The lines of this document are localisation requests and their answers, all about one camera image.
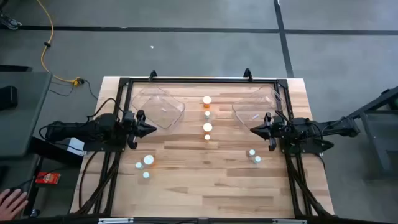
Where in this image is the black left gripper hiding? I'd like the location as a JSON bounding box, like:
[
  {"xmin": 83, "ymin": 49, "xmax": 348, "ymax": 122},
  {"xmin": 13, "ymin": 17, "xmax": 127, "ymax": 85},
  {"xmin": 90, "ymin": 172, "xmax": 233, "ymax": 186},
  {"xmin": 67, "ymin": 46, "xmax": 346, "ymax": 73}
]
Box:
[{"xmin": 123, "ymin": 109, "xmax": 157, "ymax": 151}]

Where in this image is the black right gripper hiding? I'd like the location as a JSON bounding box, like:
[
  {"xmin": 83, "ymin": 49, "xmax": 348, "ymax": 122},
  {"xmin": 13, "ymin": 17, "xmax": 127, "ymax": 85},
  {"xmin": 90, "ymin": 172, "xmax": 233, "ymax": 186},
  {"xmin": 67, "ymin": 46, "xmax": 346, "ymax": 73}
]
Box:
[{"xmin": 249, "ymin": 111, "xmax": 287, "ymax": 152}]

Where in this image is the clear plastic bin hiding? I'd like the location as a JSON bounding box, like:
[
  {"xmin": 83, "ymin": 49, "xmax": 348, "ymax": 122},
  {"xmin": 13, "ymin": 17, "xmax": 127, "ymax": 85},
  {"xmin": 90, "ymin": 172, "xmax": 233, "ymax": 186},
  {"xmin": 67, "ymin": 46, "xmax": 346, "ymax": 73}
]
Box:
[
  {"xmin": 231, "ymin": 84, "xmax": 287, "ymax": 130},
  {"xmin": 130, "ymin": 84, "xmax": 187, "ymax": 129}
]

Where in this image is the white box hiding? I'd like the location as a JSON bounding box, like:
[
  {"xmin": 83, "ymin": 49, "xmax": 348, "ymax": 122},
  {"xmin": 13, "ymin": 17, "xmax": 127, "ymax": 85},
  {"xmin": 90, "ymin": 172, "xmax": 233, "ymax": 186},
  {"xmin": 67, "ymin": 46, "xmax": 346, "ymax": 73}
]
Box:
[{"xmin": 66, "ymin": 136, "xmax": 87, "ymax": 157}]

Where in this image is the red cardboard box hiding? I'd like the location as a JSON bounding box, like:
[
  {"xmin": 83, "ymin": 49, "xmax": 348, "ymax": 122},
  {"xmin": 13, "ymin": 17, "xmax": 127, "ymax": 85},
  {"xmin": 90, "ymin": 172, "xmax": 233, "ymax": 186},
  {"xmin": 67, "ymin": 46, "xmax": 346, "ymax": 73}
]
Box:
[{"xmin": 35, "ymin": 171, "xmax": 62, "ymax": 185}]

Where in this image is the black metal stand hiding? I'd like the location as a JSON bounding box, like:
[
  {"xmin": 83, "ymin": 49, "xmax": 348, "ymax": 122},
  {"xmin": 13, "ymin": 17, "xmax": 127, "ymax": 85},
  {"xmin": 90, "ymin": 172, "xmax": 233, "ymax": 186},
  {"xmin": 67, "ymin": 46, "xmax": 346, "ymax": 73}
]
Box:
[{"xmin": 343, "ymin": 85, "xmax": 398, "ymax": 183}]

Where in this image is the dark grey side desk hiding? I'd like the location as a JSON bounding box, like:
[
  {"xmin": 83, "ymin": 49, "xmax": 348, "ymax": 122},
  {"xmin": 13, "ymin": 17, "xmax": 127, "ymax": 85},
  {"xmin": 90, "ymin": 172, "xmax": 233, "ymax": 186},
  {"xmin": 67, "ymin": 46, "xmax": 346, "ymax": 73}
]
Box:
[{"xmin": 0, "ymin": 154, "xmax": 43, "ymax": 218}]

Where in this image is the black box on desk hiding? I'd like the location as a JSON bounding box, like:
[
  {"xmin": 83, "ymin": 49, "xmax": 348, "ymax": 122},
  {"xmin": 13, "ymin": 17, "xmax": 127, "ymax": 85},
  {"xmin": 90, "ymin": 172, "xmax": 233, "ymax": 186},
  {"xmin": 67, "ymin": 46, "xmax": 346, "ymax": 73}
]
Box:
[{"xmin": 0, "ymin": 85, "xmax": 19, "ymax": 111}]

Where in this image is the person's hand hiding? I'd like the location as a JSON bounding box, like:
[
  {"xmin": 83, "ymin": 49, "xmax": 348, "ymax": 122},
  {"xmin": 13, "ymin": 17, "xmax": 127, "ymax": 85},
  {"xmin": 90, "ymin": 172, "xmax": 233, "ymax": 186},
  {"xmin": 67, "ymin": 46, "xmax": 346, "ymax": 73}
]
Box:
[{"xmin": 0, "ymin": 188, "xmax": 30, "ymax": 222}]

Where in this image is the person's shoe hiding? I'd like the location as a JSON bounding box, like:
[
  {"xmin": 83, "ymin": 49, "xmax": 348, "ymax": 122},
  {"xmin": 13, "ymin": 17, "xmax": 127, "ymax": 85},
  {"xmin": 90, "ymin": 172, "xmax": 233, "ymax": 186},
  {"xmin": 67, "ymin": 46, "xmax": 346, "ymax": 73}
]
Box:
[{"xmin": 0, "ymin": 11, "xmax": 22, "ymax": 31}]

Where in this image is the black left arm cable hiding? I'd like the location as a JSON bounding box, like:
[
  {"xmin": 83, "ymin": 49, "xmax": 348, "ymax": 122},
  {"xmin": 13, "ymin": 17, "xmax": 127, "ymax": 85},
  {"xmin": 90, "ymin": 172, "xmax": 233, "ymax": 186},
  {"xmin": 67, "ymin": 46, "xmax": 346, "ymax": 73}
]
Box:
[{"xmin": 86, "ymin": 97, "xmax": 125, "ymax": 123}]

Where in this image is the thin black floor cable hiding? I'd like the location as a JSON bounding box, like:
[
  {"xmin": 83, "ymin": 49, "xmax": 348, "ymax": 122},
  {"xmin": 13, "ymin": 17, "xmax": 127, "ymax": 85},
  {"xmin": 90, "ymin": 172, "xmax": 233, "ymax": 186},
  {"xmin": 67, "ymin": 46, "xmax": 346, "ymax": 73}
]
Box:
[{"xmin": 49, "ymin": 79, "xmax": 100, "ymax": 101}]

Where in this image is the black metal table frame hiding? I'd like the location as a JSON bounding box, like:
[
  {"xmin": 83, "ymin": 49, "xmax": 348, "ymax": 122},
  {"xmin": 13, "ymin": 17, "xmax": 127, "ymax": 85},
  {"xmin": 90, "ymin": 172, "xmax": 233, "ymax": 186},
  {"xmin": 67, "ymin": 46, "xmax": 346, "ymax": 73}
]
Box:
[{"xmin": 70, "ymin": 77, "xmax": 335, "ymax": 218}]

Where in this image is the black curved power cable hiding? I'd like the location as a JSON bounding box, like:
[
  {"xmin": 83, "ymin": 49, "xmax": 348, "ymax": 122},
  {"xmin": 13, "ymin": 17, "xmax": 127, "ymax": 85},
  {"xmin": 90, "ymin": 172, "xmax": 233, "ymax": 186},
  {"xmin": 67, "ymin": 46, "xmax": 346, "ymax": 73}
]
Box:
[{"xmin": 78, "ymin": 151, "xmax": 100, "ymax": 210}]

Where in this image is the silver metal bracket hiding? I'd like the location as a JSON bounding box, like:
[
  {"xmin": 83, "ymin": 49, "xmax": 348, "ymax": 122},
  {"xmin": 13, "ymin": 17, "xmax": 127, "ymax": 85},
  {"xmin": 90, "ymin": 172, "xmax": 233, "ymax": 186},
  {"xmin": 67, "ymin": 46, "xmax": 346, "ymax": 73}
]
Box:
[
  {"xmin": 98, "ymin": 217, "xmax": 135, "ymax": 224},
  {"xmin": 272, "ymin": 218, "xmax": 308, "ymax": 224}
]

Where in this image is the yellow extension cable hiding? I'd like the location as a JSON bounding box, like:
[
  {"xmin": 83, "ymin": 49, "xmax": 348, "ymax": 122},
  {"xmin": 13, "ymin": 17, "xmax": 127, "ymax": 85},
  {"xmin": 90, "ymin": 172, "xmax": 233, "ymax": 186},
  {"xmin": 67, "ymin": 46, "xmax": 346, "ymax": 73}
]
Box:
[{"xmin": 36, "ymin": 0, "xmax": 82, "ymax": 86}]

